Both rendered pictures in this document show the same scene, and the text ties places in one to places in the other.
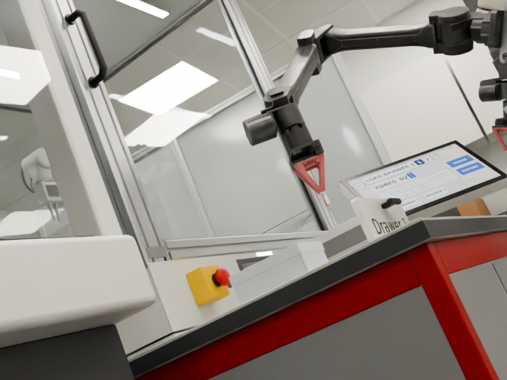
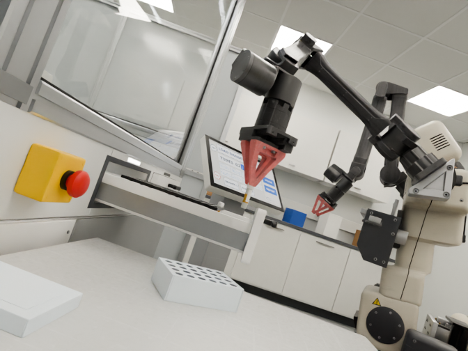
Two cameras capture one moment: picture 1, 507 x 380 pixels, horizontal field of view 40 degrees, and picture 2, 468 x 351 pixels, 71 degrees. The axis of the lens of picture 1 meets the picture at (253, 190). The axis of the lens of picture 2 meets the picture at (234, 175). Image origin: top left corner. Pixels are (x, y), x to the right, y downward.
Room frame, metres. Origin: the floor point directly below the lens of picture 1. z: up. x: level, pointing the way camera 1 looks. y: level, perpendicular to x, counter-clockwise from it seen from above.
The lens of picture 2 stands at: (0.92, 0.12, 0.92)
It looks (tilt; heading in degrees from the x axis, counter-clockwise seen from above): 4 degrees up; 338
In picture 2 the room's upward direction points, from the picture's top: 19 degrees clockwise
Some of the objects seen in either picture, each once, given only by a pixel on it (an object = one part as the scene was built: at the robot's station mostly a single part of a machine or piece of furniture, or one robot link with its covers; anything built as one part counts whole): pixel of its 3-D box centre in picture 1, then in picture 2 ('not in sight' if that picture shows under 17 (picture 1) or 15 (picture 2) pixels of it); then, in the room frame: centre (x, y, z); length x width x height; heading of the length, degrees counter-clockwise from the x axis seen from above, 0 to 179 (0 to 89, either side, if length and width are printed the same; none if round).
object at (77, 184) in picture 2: (221, 277); (74, 182); (1.44, 0.13, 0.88); 0.04 x 0.03 x 0.04; 153
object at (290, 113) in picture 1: (287, 120); (280, 90); (1.45, -0.13, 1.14); 0.07 x 0.06 x 0.07; 98
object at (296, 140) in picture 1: (299, 143); (271, 123); (1.45, -0.13, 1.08); 0.10 x 0.07 x 0.07; 5
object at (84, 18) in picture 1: (88, 44); not in sight; (1.36, 0.21, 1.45); 0.05 x 0.03 x 0.19; 63
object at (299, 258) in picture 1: (281, 274); not in sight; (1.05, 0.01, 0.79); 0.13 x 0.09 x 0.05; 64
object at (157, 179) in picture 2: not in sight; (163, 193); (2.04, -0.11, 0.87); 0.29 x 0.02 x 0.11; 153
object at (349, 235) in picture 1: (314, 261); (169, 205); (1.71, -0.07, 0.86); 0.40 x 0.26 x 0.06; 63
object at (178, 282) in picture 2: not in sight; (196, 284); (1.42, -0.09, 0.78); 0.12 x 0.08 x 0.04; 95
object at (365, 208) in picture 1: (385, 221); (253, 231); (1.61, -0.26, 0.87); 0.29 x 0.02 x 0.11; 153
